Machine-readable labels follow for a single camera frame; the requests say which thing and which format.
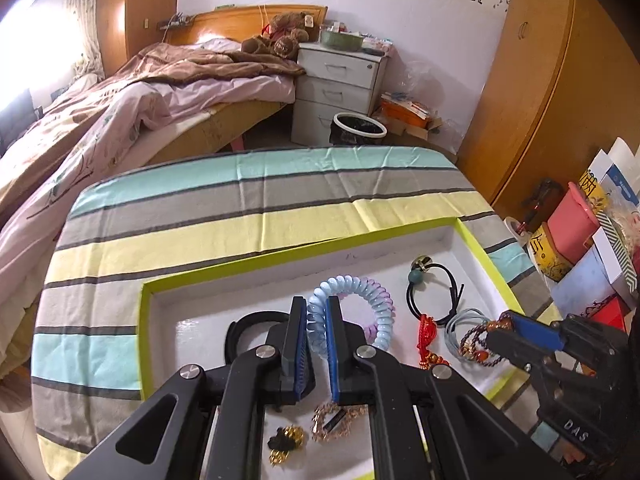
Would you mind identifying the cardboard box with orange packets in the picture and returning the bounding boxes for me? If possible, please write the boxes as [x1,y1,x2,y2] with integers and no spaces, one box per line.
[380,91,443,141]

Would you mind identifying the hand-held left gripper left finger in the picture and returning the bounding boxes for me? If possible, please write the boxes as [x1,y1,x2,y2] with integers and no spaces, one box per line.
[65,296,317,480]

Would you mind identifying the brown blanket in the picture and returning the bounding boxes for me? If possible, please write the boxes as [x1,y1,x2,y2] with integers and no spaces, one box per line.
[117,40,307,86]

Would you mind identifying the wooden wardrobe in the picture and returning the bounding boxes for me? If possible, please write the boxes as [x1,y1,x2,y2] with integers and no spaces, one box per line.
[457,0,640,221]

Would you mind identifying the blue spiral hair tie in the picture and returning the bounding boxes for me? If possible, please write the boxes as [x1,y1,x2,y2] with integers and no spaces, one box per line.
[306,275,396,361]

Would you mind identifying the pink plastic bucket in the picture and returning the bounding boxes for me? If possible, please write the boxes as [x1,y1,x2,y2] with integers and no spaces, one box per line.
[546,181,601,266]

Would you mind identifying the green basin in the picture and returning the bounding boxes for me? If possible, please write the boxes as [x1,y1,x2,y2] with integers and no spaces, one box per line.
[320,27,365,52]

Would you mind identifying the gold chain bracelet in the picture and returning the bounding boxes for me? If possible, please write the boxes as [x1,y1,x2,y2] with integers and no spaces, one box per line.
[311,401,371,443]

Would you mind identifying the grey hair tie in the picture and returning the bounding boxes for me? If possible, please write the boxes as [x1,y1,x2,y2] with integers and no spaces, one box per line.
[444,308,501,361]

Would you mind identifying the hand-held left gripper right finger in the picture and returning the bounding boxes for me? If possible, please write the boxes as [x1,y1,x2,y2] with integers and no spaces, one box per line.
[325,296,576,480]

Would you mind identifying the black trash bin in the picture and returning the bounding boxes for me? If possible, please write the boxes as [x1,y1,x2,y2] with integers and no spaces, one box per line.
[329,112,388,148]

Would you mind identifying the brown beaded bracelet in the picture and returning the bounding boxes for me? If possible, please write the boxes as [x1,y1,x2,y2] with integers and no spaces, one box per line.
[459,320,506,367]

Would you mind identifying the green-edged white tray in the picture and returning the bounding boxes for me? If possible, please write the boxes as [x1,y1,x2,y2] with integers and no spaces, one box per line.
[139,217,526,480]

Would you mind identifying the black wristband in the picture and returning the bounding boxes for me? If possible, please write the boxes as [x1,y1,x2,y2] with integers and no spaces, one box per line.
[224,311,291,361]

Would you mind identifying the black hair tie with bead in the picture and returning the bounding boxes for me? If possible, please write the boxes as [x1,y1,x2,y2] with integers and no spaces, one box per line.
[405,256,466,325]

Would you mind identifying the bed with pink quilt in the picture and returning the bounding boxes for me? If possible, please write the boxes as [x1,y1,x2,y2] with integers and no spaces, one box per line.
[0,37,296,396]

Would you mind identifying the black chair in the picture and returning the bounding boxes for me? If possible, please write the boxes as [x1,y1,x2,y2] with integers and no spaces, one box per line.
[0,87,43,156]

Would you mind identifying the red box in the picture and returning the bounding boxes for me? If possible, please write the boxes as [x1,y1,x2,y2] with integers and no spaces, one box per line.
[590,295,628,331]

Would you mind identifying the tall wooden cabinet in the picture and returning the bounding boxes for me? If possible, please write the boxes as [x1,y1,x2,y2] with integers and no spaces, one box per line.
[95,0,182,78]

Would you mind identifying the black gold hair accessory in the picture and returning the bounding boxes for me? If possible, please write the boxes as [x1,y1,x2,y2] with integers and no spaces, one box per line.
[267,424,307,465]

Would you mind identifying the white paper bags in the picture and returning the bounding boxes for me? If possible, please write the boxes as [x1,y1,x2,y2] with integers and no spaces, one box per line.
[575,137,640,306]

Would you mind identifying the black red metal frame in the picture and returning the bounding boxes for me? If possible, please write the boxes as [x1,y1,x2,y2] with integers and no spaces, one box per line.
[522,180,563,226]

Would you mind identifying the brown teddy bear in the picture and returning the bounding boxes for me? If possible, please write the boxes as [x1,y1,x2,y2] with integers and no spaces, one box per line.
[241,11,321,60]

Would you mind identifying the yellow printed box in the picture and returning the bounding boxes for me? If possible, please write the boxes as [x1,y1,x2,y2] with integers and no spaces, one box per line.
[530,222,576,281]

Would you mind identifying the white nightstand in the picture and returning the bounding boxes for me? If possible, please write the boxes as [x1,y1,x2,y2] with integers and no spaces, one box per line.
[291,41,390,147]

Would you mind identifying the floral curtain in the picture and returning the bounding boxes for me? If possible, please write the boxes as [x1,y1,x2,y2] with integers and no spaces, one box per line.
[62,0,103,81]

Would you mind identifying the purple spiral hair tie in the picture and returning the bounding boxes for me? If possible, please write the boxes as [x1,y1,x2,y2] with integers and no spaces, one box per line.
[312,276,381,343]

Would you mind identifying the striped tablecloth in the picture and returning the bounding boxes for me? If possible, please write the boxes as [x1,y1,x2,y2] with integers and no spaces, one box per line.
[30,146,568,480]

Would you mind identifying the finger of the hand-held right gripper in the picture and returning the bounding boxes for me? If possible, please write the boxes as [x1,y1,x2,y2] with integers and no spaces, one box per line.
[486,331,538,370]
[502,311,568,353]

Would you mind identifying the red cord bracelet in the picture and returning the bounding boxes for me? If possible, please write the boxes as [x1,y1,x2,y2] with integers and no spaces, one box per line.
[419,314,453,371]

